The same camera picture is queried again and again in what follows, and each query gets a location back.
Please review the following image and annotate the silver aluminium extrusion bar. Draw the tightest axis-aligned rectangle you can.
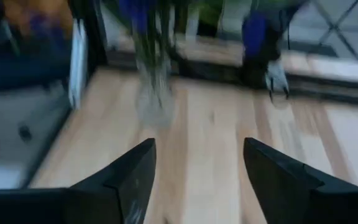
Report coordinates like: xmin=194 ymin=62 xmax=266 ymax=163
xmin=68 ymin=19 xmax=89 ymax=110

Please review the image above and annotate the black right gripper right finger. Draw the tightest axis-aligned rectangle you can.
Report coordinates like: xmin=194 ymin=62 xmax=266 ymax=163
xmin=242 ymin=137 xmax=358 ymax=224

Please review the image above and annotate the clear glass vase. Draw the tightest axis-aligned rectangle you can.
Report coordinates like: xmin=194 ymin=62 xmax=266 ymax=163
xmin=134 ymin=57 xmax=177 ymax=129

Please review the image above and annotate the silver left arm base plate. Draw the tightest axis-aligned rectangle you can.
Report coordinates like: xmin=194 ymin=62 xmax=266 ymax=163
xmin=264 ymin=58 xmax=291 ymax=94

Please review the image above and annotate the violet artificial flower stem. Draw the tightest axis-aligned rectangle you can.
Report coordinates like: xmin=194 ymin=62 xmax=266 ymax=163
xmin=197 ymin=0 xmax=307 ymax=60
xmin=116 ymin=0 xmax=175 ymax=82

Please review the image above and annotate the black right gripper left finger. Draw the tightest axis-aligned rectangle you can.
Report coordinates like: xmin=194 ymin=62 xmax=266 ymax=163
xmin=0 ymin=138 xmax=157 ymax=224

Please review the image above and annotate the pile of loose flowers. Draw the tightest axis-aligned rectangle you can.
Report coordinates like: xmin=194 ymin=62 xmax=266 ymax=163
xmin=70 ymin=0 xmax=358 ymax=108

